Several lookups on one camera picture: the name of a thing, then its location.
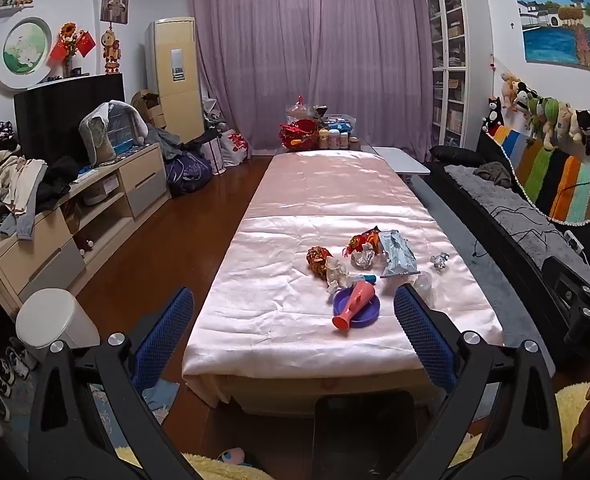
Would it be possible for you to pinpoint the cardboard box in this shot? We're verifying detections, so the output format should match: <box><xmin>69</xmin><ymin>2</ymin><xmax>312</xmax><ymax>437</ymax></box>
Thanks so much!
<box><xmin>131</xmin><ymin>89</ymin><xmax>168</xmax><ymax>131</ymax></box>

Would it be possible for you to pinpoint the row of plush toys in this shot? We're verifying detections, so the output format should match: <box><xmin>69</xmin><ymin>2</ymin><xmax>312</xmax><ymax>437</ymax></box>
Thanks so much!
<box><xmin>500</xmin><ymin>72</ymin><xmax>590</xmax><ymax>158</ymax></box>

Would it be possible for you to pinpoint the landscape wall painting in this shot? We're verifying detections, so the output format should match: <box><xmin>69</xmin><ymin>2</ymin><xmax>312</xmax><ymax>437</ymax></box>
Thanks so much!
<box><xmin>512</xmin><ymin>0</ymin><xmax>590</xmax><ymax>75</ymax></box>

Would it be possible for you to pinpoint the black sofa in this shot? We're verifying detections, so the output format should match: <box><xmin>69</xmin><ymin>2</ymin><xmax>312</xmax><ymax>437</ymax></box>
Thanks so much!
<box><xmin>427</xmin><ymin>132</ymin><xmax>590</xmax><ymax>361</ymax></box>

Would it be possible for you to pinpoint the blue face mask packet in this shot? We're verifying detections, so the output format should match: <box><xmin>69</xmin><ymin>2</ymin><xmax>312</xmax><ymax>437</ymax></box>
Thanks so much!
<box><xmin>377</xmin><ymin>230</ymin><xmax>421</xmax><ymax>278</ymax></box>

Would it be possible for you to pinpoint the white round lidded bin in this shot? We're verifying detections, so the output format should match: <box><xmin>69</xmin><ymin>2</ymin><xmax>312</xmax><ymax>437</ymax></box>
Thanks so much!
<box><xmin>16</xmin><ymin>289</ymin><xmax>100</xmax><ymax>348</ymax></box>

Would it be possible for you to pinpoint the striped crochet blanket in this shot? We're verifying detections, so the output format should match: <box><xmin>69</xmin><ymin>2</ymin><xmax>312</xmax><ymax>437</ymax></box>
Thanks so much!
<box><xmin>490</xmin><ymin>122</ymin><xmax>590</xmax><ymax>228</ymax></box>

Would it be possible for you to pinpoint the purple bag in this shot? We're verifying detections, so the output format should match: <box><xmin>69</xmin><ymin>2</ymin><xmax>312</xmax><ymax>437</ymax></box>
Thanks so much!
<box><xmin>166</xmin><ymin>150</ymin><xmax>213</xmax><ymax>198</ymax></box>

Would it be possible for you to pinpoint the red gold foil wrapper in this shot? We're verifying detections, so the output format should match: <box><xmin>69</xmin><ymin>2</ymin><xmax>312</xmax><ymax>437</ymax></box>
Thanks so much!
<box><xmin>306</xmin><ymin>246</ymin><xmax>334</xmax><ymax>277</ymax></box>

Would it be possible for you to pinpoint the round green wall art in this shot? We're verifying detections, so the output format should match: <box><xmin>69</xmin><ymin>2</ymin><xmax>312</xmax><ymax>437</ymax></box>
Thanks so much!
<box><xmin>0</xmin><ymin>16</ymin><xmax>56</xmax><ymax>92</ymax></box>

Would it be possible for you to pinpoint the white red print shopping bag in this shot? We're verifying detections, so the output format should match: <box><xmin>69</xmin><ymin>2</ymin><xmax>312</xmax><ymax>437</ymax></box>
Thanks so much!
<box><xmin>219</xmin><ymin>129</ymin><xmax>251</xmax><ymax>168</ymax></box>

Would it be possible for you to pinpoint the grey cloth heap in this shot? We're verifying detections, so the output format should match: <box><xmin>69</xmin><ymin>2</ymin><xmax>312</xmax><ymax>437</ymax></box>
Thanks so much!
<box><xmin>147</xmin><ymin>125</ymin><xmax>196</xmax><ymax>163</ymax></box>

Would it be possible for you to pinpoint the beige television cabinet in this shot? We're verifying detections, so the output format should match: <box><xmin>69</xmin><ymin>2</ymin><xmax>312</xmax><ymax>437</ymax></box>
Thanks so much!
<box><xmin>0</xmin><ymin>142</ymin><xmax>172</xmax><ymax>318</ymax></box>

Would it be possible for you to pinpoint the clear storage box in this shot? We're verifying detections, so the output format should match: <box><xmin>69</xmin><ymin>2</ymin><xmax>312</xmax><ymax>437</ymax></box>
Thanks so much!
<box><xmin>322</xmin><ymin>114</ymin><xmax>358</xmax><ymax>133</ymax></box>

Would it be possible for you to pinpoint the yellow fluffy rug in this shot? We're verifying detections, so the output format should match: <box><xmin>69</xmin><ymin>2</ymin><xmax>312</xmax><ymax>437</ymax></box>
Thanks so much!
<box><xmin>90</xmin><ymin>382</ymin><xmax>590</xmax><ymax>480</ymax></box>

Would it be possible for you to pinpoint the white glass door bookcase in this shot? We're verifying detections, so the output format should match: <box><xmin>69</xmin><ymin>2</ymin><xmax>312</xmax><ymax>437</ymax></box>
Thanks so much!
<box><xmin>425</xmin><ymin>0</ymin><xmax>491</xmax><ymax>148</ymax></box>

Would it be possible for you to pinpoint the sunflower decoration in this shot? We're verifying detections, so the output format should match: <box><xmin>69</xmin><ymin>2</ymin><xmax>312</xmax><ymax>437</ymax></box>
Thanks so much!
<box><xmin>57</xmin><ymin>22</ymin><xmax>80</xmax><ymax>78</ymax></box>

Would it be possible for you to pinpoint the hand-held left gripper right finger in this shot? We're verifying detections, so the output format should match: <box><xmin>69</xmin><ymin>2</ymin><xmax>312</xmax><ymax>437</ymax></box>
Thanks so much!
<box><xmin>394</xmin><ymin>284</ymin><xmax>564</xmax><ymax>480</ymax></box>

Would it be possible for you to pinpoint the clear plastic bag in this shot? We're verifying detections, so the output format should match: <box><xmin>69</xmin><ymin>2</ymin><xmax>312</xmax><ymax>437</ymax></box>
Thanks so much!
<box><xmin>407</xmin><ymin>270</ymin><xmax>436</xmax><ymax>306</ymax></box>

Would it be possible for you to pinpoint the dark crumpled cloth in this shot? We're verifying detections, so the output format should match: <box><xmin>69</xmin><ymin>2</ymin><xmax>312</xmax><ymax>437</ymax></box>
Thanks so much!
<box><xmin>472</xmin><ymin>161</ymin><xmax>513</xmax><ymax>188</ymax></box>

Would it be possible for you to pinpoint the black television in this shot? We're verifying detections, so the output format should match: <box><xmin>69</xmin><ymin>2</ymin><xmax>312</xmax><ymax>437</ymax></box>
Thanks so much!
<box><xmin>14</xmin><ymin>72</ymin><xmax>126</xmax><ymax>166</ymax></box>

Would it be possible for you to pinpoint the black cushion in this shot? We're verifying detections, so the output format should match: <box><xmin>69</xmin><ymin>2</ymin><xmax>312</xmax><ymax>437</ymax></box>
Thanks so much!
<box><xmin>427</xmin><ymin>145</ymin><xmax>476</xmax><ymax>165</ymax></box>

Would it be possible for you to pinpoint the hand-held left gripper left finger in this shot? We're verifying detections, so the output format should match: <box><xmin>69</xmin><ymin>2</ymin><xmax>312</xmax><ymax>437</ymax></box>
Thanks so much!
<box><xmin>27</xmin><ymin>287</ymin><xmax>201</xmax><ymax>480</ymax></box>

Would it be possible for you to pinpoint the white tissue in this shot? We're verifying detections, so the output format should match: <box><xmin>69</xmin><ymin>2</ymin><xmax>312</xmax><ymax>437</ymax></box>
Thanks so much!
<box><xmin>325</xmin><ymin>256</ymin><xmax>351</xmax><ymax>293</ymax></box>

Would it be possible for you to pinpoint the purple plastic plate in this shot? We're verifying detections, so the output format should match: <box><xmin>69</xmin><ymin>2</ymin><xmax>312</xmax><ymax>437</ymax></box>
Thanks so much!
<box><xmin>333</xmin><ymin>287</ymin><xmax>381</xmax><ymax>328</ymax></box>

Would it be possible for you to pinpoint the pink plush toy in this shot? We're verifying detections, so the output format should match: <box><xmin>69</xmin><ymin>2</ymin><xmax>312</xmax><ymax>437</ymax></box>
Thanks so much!
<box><xmin>217</xmin><ymin>447</ymin><xmax>246</xmax><ymax>467</ymax></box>

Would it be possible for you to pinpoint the white folding table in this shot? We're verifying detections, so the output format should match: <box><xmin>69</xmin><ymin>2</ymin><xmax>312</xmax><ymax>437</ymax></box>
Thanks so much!
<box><xmin>372</xmin><ymin>146</ymin><xmax>432</xmax><ymax>177</ymax></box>

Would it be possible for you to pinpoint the grey rug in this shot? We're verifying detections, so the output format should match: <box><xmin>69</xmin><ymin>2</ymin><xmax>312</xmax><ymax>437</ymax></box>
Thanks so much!
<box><xmin>410</xmin><ymin>175</ymin><xmax>556</xmax><ymax>391</ymax></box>

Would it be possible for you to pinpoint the pile of clothes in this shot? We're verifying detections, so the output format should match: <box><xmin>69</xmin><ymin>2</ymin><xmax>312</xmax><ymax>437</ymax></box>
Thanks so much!
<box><xmin>0</xmin><ymin>120</ymin><xmax>80</xmax><ymax>251</ymax></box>

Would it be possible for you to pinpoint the cream standing air conditioner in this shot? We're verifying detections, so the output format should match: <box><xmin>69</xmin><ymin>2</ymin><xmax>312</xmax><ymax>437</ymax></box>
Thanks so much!
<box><xmin>144</xmin><ymin>16</ymin><xmax>206</xmax><ymax>145</ymax></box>

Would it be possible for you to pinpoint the row of sneakers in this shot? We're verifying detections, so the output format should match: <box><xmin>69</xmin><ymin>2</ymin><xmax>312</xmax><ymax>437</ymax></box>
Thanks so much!
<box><xmin>0</xmin><ymin>335</ymin><xmax>40</xmax><ymax>433</ymax></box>

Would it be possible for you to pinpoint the orange snack packet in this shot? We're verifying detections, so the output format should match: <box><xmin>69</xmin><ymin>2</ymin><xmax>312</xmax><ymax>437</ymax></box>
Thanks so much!
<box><xmin>357</xmin><ymin>227</ymin><xmax>383</xmax><ymax>251</ymax></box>

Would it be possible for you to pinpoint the blue patterned cloth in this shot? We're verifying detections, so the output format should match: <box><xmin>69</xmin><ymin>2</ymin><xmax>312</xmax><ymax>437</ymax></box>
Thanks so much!
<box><xmin>87</xmin><ymin>377</ymin><xmax>181</xmax><ymax>461</ymax></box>

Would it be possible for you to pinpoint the purple curtain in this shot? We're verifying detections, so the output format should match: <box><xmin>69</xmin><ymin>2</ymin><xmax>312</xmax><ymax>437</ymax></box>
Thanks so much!
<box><xmin>187</xmin><ymin>0</ymin><xmax>438</xmax><ymax>153</ymax></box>

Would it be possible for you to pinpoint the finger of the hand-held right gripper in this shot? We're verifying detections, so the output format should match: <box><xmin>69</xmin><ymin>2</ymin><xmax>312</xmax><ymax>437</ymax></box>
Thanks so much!
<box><xmin>542</xmin><ymin>256</ymin><xmax>590</xmax><ymax>311</ymax></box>

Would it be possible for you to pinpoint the hanging doll decoration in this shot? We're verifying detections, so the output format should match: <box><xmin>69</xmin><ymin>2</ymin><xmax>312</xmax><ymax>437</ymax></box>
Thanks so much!
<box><xmin>100</xmin><ymin>27</ymin><xmax>123</xmax><ymax>76</ymax></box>

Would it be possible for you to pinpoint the covered pet carrier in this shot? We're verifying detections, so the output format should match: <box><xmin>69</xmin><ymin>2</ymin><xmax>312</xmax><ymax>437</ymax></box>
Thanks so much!
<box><xmin>79</xmin><ymin>100</ymin><xmax>148</xmax><ymax>168</ymax></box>

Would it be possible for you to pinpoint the pink satin tablecloth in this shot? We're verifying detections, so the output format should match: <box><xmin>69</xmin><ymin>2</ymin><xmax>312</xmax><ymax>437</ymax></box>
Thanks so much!
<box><xmin>181</xmin><ymin>149</ymin><xmax>505</xmax><ymax>401</ymax></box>

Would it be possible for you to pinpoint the coral pink plastic vase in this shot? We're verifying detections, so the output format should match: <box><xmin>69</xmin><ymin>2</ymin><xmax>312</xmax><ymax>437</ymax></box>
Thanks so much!
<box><xmin>332</xmin><ymin>281</ymin><xmax>376</xmax><ymax>332</ymax></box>

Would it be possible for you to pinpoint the grey fleece blanket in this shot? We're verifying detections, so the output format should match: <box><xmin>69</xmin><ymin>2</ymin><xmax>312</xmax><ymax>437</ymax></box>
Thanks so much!
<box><xmin>445</xmin><ymin>164</ymin><xmax>590</xmax><ymax>301</ymax></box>

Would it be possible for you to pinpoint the black cat plush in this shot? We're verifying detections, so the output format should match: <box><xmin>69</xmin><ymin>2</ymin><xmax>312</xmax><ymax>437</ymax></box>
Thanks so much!
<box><xmin>480</xmin><ymin>96</ymin><xmax>505</xmax><ymax>135</ymax></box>

